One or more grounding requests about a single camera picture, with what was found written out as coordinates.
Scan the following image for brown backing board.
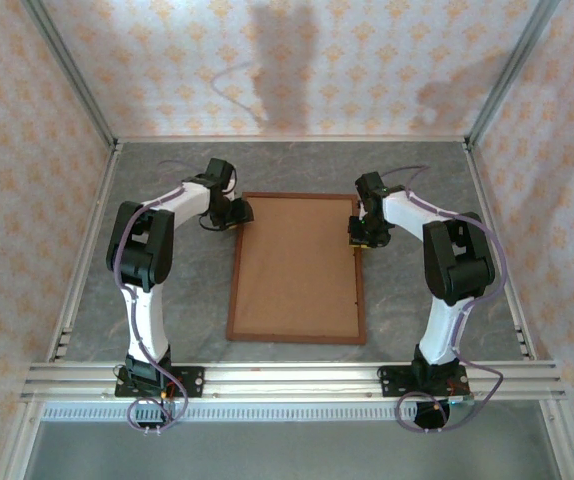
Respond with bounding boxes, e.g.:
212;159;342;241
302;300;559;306
233;197;362;339

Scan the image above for brown wooden picture frame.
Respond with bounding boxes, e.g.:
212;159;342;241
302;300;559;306
225;192;368;346

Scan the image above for aluminium cross bar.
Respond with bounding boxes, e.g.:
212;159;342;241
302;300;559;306
114;133;471;146

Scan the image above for grey metal panel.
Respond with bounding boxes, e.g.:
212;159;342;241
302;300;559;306
21;419;566;480

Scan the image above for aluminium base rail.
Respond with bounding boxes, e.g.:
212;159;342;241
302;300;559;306
19;360;570;402

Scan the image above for aluminium side rail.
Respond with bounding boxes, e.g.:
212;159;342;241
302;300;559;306
45;142;124;362
463;142;538;362

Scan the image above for grey slotted cable duct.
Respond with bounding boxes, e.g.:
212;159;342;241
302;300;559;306
40;402;551;422

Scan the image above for aluminium frame post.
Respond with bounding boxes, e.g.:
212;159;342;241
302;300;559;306
541;399;574;480
20;0;121;151
0;399;43;480
466;0;563;149

